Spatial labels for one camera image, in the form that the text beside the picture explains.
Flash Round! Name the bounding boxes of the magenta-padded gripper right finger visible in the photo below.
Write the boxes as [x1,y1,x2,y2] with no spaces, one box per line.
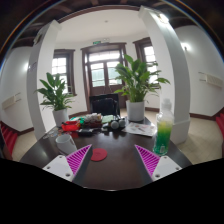
[133,144,183,186]

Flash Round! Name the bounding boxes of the white cup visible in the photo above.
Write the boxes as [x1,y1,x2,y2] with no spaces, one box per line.
[55,133,78,155]

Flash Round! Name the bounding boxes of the small potted plant, white pot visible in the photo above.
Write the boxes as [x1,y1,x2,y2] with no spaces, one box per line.
[34,72,77,128]

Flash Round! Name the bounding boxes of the clear bottle with green drink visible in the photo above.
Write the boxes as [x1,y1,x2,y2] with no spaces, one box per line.
[152,98,175,157]

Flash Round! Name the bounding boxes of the black chair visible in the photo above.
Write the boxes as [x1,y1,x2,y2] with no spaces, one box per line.
[88,93,121,117]

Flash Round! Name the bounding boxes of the brown wooden glazed door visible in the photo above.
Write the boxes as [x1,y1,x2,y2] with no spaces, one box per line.
[81,43,128,111]

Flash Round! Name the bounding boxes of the red plastic box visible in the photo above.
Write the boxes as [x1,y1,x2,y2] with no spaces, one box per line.
[61,120,82,132]

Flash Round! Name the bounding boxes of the white wall radiator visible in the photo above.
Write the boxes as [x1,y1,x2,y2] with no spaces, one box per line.
[199,71,224,88]
[1,93,23,110]

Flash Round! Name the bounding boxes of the brown framed window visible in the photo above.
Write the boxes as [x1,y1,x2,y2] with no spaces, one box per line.
[52,49,77,96]
[133,37,159,84]

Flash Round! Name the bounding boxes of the grey round headphones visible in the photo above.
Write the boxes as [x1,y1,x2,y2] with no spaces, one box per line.
[109,116,127,130]

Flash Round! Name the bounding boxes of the small black pouch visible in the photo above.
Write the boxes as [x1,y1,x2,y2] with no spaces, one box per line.
[77,128,95,137]

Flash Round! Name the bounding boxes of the green exit sign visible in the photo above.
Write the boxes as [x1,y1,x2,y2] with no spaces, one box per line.
[91,39,111,45]

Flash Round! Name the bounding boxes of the large potted plant, white pot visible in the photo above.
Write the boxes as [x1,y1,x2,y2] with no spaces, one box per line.
[114,54,171,123]

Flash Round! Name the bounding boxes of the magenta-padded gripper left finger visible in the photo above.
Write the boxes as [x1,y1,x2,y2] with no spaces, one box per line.
[42,143,94,185]

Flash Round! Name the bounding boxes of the red carpeted staircase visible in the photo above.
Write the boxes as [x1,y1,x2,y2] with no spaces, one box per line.
[0,121,18,155]
[215,113,224,140]

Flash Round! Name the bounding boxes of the glowing wall lamp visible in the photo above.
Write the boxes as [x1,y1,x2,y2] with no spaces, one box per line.
[181,41,193,53]

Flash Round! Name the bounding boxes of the printed paper brochure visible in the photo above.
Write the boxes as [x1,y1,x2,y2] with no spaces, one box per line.
[121,122,158,138]

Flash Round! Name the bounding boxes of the green booklet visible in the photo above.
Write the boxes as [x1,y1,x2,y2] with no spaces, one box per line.
[101,114,115,124]

